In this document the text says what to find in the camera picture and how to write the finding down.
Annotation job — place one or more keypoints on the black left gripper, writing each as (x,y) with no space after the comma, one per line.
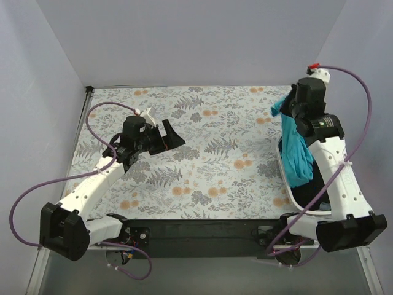
(160,140)

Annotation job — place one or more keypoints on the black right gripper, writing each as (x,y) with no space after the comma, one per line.
(293,100)

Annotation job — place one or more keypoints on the teal t shirt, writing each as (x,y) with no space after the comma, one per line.
(296,157)

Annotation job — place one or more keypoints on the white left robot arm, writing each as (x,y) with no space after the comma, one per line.
(65,227)

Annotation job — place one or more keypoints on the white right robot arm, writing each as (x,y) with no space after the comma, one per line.
(352,222)

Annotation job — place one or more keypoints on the floral table cloth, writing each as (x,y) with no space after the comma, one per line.
(227,167)

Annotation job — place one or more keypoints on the black t shirt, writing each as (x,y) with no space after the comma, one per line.
(305,193)

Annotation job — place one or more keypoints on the white laundry basket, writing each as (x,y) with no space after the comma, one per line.
(278,147)

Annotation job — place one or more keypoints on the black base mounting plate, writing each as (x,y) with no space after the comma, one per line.
(199,238)

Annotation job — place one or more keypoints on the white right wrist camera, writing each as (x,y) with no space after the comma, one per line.
(315,71)

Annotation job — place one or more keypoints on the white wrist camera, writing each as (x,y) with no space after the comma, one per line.
(315,71)
(148,114)

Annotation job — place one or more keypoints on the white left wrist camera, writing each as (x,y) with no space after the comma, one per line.
(148,114)

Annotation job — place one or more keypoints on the aluminium front rail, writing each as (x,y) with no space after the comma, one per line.
(345,272)

